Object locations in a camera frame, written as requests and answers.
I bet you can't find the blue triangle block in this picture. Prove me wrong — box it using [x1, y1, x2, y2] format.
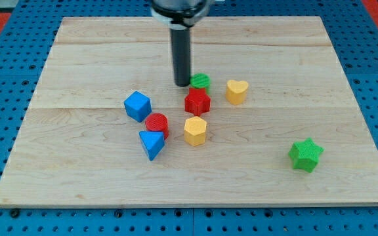
[139, 131, 165, 161]

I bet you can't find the red star block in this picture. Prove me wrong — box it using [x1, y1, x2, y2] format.
[184, 88, 211, 116]

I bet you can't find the green star block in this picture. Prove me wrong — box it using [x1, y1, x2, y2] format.
[288, 138, 324, 173]

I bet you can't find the yellow heart block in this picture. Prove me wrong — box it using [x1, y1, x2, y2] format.
[225, 79, 249, 105]

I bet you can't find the yellow hexagon block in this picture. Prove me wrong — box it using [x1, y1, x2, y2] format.
[184, 116, 207, 146]

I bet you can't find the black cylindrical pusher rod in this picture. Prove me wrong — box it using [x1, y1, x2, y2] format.
[170, 29, 191, 87]

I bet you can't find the red cylinder block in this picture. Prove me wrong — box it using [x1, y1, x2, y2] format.
[145, 113, 169, 140]

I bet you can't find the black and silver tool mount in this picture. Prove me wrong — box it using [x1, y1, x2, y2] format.
[150, 0, 214, 28]

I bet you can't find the wooden board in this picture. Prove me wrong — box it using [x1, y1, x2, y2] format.
[0, 16, 378, 208]

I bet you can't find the green cylinder block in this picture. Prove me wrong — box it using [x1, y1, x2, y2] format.
[190, 73, 211, 94]

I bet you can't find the blue cube block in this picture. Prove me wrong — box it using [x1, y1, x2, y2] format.
[124, 91, 152, 123]

